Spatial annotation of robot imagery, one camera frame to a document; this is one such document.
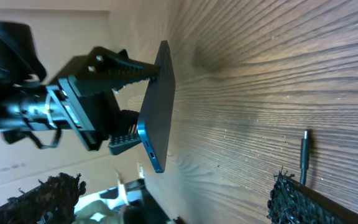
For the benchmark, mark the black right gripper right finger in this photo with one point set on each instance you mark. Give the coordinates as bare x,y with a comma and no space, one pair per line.
293,203

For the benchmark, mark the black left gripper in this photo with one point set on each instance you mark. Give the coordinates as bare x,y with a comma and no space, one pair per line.
83,94

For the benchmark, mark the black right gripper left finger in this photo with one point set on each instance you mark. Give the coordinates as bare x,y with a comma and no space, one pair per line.
53,201

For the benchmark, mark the blue smartphone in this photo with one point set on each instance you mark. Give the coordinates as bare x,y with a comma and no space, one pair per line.
155,116

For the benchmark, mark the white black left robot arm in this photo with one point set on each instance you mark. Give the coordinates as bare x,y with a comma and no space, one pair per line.
25,105

